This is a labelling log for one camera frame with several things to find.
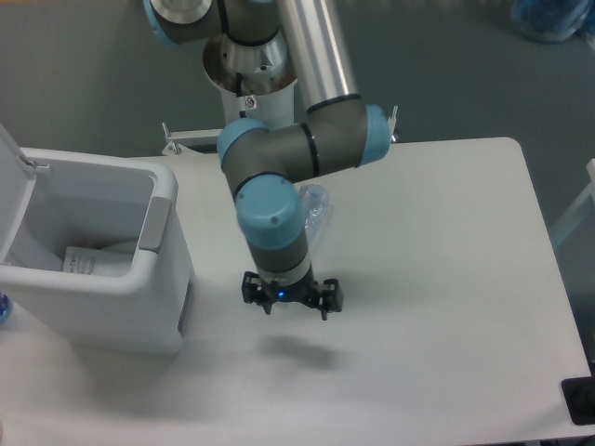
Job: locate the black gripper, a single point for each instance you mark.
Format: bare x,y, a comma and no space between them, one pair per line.
326,297

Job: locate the crushed clear plastic bottle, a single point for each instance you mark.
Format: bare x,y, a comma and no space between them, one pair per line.
317,208

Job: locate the white plastic packaging bag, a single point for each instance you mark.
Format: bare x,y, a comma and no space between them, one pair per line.
103,263

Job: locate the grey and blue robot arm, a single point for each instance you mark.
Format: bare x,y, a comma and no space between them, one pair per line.
298,115

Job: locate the white open trash can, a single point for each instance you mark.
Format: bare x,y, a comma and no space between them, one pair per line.
92,246

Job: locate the blue bottle cap at left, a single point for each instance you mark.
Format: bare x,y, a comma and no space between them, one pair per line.
5,307

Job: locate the black device at table edge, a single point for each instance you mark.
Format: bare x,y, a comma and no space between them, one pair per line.
579,396

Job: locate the blue plastic bag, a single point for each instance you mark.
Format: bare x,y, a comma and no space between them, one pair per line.
549,22

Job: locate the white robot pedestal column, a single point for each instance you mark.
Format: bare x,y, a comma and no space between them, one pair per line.
275,110

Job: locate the white metal base frame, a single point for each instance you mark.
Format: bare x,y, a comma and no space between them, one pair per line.
177,143

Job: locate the white frame at right edge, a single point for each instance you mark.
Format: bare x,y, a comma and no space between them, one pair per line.
576,213

